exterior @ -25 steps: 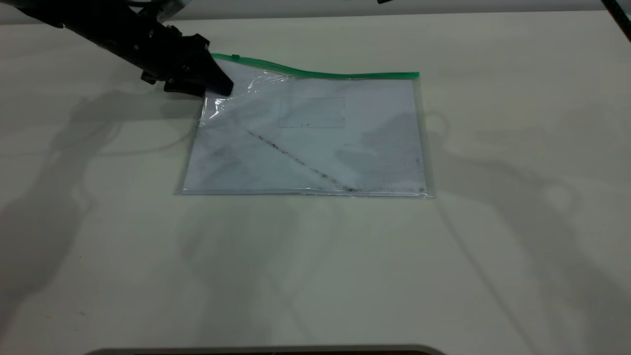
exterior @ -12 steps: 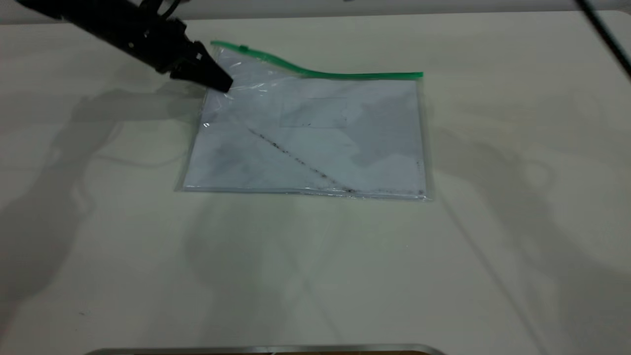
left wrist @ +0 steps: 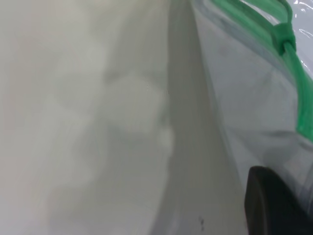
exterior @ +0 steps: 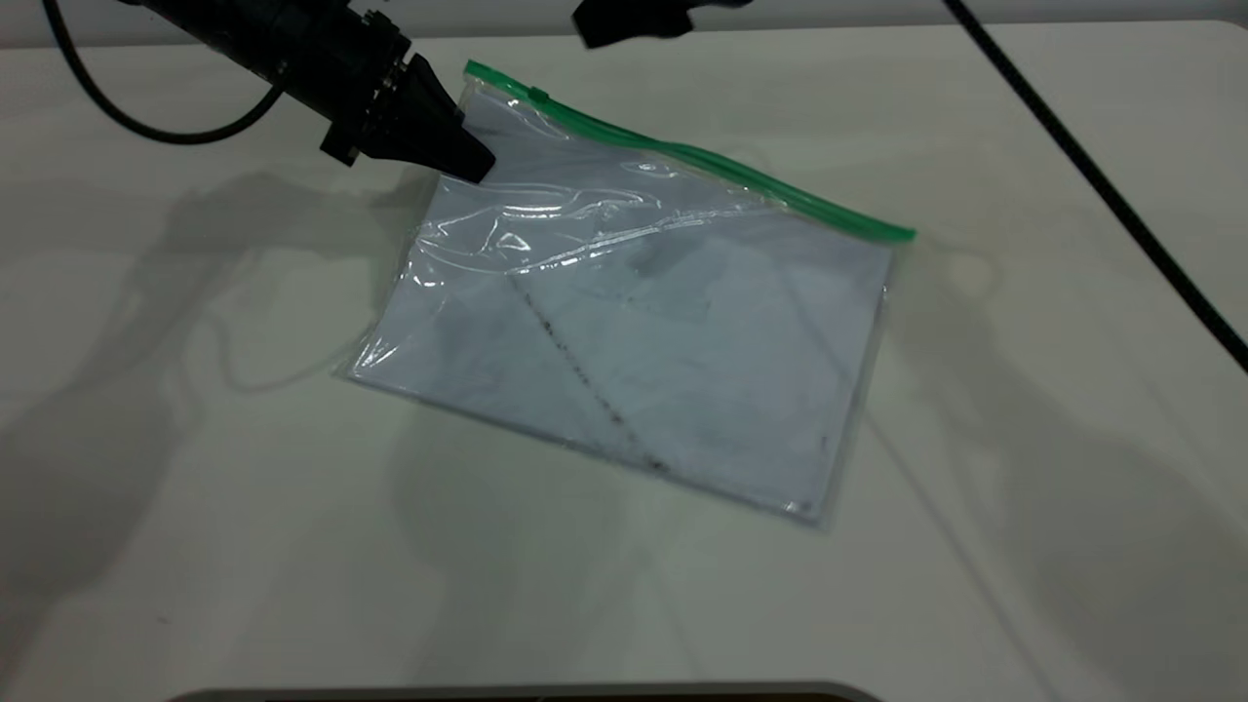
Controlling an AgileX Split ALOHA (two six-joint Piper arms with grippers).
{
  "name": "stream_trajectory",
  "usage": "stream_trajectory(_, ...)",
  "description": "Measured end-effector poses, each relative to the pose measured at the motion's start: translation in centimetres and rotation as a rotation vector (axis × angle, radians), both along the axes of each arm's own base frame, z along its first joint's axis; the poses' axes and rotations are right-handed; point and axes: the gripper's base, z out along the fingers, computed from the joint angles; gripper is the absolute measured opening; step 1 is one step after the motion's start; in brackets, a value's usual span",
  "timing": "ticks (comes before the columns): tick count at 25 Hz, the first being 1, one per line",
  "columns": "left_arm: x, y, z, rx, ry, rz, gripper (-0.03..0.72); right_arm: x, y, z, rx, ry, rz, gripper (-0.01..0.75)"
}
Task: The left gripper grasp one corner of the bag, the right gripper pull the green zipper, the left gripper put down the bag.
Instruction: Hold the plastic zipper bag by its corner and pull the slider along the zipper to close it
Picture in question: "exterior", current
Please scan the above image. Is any grey metal frame edge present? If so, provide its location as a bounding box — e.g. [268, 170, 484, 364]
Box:
[166, 681, 883, 702]

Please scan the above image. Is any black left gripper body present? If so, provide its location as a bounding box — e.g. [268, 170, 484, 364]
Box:
[283, 8, 418, 167]

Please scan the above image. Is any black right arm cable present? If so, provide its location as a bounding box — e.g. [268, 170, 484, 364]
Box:
[939, 0, 1248, 375]

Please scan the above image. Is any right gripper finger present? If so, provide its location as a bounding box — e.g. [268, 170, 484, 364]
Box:
[570, 0, 697, 50]

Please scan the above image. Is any clear plastic zip bag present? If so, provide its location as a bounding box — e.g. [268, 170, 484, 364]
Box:
[336, 60, 917, 530]

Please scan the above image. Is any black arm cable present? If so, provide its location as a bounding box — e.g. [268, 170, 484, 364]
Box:
[41, 0, 289, 146]
[939, 0, 1248, 375]

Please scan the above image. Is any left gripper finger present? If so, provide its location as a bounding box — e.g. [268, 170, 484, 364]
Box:
[357, 54, 497, 185]

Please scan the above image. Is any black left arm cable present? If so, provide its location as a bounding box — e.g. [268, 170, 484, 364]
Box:
[41, 0, 289, 146]

